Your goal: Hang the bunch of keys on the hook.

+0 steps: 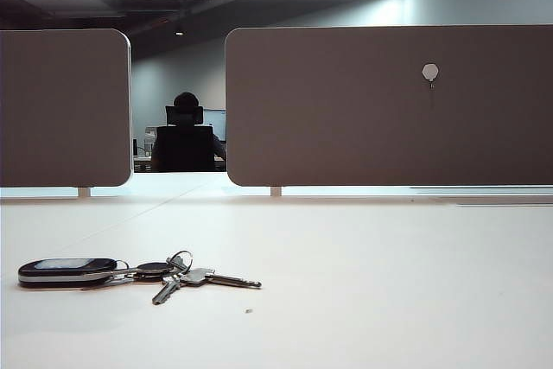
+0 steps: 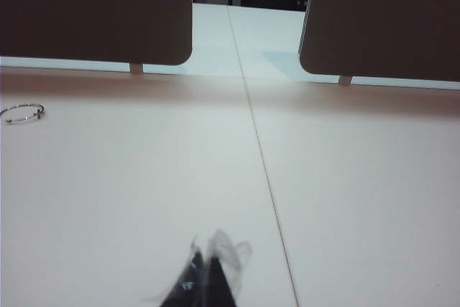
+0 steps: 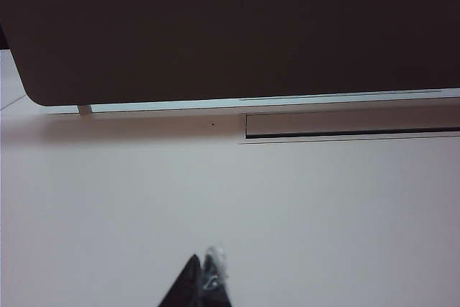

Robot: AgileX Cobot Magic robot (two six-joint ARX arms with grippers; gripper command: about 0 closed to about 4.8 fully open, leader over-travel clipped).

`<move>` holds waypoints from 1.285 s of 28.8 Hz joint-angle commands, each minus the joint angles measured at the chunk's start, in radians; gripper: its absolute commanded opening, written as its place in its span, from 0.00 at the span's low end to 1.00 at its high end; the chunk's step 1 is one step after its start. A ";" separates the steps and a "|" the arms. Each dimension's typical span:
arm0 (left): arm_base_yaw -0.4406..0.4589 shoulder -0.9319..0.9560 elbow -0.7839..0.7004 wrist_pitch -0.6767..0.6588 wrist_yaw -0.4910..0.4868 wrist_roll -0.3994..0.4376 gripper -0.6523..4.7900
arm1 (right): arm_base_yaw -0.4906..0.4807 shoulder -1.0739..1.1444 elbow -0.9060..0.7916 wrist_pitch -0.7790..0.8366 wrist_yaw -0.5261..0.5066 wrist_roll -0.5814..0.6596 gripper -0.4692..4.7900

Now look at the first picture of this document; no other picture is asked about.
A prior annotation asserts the white adhesive wall hook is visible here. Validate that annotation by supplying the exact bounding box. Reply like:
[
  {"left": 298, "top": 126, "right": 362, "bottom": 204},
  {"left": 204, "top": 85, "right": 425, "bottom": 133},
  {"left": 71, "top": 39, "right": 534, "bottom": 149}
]
[{"left": 421, "top": 63, "right": 441, "bottom": 110}]

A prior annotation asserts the right grey partition panel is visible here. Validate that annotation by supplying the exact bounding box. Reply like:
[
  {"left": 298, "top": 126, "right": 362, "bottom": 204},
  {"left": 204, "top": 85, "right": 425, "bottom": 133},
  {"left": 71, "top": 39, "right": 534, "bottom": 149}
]
[{"left": 224, "top": 24, "right": 553, "bottom": 188}]

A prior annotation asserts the grey partition panel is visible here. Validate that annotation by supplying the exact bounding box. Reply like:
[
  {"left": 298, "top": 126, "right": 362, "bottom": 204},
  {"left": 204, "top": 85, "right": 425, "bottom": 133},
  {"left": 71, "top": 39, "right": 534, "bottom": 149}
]
[
  {"left": 224, "top": 24, "right": 553, "bottom": 188},
  {"left": 0, "top": 28, "right": 132, "bottom": 188}
]

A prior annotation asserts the computer monitor with bright screen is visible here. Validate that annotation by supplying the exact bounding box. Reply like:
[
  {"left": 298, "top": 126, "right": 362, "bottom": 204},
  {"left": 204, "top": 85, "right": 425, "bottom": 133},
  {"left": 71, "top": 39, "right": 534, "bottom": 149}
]
[{"left": 201, "top": 108, "right": 227, "bottom": 143}]

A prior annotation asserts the left grey partition panel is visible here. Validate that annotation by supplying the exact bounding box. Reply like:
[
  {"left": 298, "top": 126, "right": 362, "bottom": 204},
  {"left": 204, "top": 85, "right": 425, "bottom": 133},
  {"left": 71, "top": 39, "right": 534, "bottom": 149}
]
[{"left": 0, "top": 28, "right": 132, "bottom": 188}]

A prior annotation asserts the bunch of keys with black fob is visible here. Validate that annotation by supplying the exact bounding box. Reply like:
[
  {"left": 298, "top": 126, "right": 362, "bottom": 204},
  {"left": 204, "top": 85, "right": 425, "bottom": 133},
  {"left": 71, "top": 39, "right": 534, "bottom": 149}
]
[{"left": 17, "top": 250, "right": 263, "bottom": 306}]

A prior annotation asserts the seated person in dark clothes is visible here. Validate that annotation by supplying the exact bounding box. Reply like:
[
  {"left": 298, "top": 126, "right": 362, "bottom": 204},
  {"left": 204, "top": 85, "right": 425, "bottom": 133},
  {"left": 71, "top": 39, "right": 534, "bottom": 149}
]
[{"left": 150, "top": 91, "right": 228, "bottom": 171}]

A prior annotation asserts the black mesh office chair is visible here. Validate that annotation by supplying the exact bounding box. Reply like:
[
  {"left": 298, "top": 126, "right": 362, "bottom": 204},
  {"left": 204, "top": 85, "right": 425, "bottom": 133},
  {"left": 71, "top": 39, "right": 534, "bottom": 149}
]
[{"left": 150, "top": 105, "right": 218, "bottom": 173}]

